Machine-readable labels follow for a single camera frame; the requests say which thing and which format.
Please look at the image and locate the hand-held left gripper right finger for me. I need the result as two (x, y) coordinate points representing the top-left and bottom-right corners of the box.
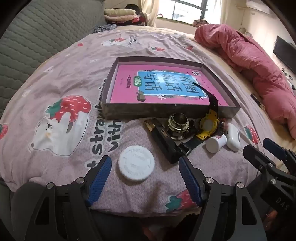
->
(178, 156), (266, 241)

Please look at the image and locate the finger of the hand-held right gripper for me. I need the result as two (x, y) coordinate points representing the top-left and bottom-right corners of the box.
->
(263, 138), (296, 168)
(243, 145), (287, 179)

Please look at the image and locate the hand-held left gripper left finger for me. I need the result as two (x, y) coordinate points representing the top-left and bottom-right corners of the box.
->
(10, 155), (113, 241)

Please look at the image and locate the white earbuds case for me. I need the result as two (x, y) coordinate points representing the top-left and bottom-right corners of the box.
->
(225, 123), (242, 152)

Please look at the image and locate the white round lid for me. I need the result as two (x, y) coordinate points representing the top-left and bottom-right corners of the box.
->
(118, 146), (155, 181)

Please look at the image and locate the black gold-capped bottle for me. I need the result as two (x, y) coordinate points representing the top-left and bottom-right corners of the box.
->
(144, 118), (192, 164)

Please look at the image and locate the small white bottle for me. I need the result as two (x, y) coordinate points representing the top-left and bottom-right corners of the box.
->
(206, 134), (227, 153)

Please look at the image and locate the yellow black wristwatch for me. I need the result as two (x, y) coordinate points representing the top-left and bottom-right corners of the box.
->
(179, 85), (220, 156)

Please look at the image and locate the shallow grey cardboard box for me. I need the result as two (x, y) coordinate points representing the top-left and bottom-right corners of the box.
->
(100, 56), (241, 120)

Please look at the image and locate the black television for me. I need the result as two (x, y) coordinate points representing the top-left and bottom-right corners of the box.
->
(273, 36), (296, 75)

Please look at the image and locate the pink quilt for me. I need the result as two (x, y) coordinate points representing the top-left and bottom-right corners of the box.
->
(194, 23), (296, 138)

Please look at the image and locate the pink book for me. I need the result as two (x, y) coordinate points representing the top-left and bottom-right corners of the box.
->
(110, 64), (229, 107)

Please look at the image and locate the strawberry printed bedsheet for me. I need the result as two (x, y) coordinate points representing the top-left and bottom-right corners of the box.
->
(0, 29), (296, 218)

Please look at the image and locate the dark floral cloth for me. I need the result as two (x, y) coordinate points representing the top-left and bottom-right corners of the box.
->
(94, 24), (117, 34)

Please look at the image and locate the grey quilted headboard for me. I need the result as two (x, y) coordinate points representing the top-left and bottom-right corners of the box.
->
(0, 0), (107, 116)

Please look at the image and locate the window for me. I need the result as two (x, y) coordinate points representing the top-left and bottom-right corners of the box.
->
(157, 0), (208, 23)

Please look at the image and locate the stack of folded blankets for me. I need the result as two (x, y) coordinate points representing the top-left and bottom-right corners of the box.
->
(104, 8), (147, 26)

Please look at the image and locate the cream curtain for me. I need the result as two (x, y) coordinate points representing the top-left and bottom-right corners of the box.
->
(141, 0), (160, 27)

